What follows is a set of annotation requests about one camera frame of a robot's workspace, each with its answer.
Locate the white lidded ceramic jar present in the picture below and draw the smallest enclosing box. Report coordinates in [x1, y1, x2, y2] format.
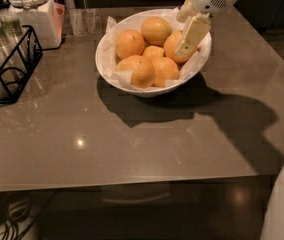
[8, 0, 62, 49]

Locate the small centre orange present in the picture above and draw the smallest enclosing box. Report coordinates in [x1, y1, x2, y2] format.
[143, 45, 165, 60]

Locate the white ceramic bowl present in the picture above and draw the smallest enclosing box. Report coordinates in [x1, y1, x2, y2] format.
[94, 8, 213, 99]

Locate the black wire rack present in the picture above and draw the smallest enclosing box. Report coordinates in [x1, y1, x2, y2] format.
[0, 25, 43, 104]

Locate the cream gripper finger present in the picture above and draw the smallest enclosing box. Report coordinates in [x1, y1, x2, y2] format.
[176, 0, 197, 23]
[175, 13, 211, 57]

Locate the white cable bundle on floor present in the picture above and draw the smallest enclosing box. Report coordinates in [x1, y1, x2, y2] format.
[0, 197, 40, 240]

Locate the clear glass tumbler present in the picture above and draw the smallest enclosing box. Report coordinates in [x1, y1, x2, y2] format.
[69, 9, 98, 36]

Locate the stacked clear cups right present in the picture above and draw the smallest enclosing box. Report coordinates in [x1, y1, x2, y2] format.
[0, 8, 23, 43]

